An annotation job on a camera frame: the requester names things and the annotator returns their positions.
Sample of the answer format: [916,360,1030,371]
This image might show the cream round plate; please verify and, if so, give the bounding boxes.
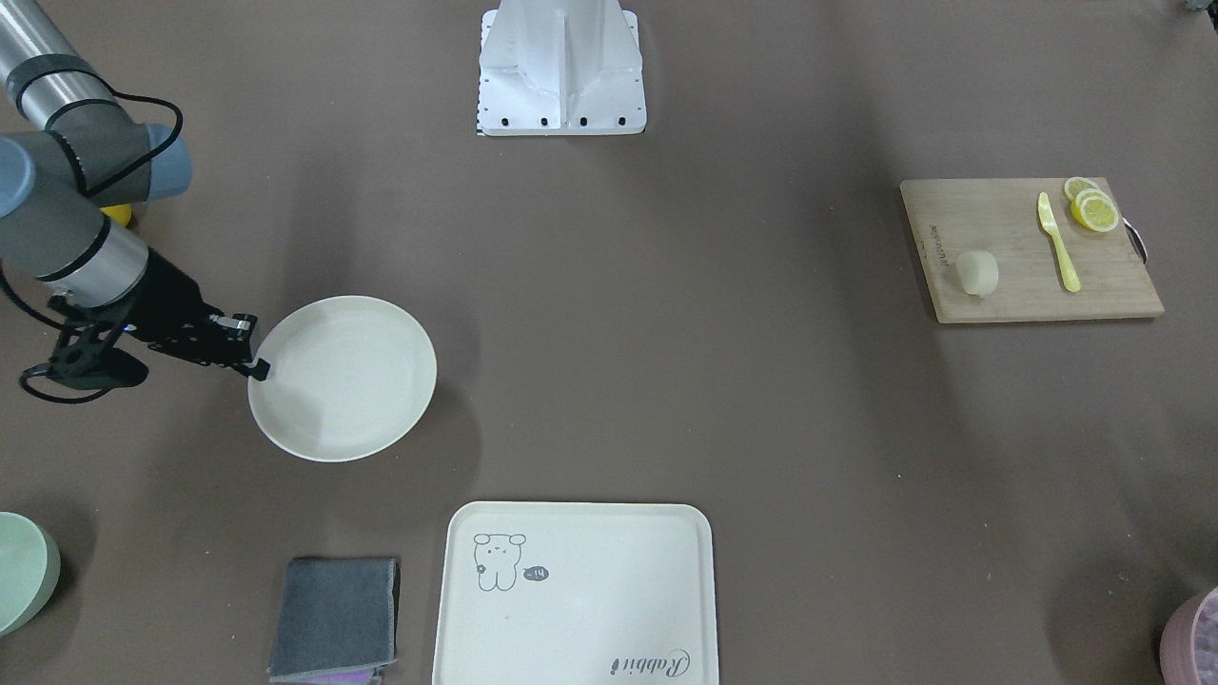
[247,295,438,463]

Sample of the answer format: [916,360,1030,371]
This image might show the white steamed bun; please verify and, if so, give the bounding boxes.
[955,250,1000,297]

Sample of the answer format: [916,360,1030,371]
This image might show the wooden cutting board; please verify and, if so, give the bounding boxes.
[899,178,1164,324]

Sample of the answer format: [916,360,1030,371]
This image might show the white camera pillar base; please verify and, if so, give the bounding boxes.
[476,1,648,137]

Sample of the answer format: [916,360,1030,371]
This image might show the cream rectangular tray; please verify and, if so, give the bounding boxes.
[432,501,719,684]

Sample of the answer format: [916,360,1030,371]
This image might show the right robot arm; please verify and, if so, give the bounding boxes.
[1,1,270,403]

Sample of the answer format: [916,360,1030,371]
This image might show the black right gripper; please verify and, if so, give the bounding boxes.
[114,250,270,382]

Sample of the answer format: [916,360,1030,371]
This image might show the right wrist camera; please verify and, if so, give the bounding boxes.
[18,294,149,405]

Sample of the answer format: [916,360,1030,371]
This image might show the pink bowl with ice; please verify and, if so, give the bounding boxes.
[1160,587,1217,684]

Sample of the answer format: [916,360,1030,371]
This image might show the green bowl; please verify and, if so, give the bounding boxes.
[1,512,61,635]

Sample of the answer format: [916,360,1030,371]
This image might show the grey folded cloth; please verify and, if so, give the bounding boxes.
[268,557,400,684]

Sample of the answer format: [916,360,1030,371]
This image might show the yellow plastic knife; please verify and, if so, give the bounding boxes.
[1037,191,1082,293]

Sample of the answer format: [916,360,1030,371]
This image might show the lemon slices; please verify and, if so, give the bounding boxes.
[1063,176,1123,233]

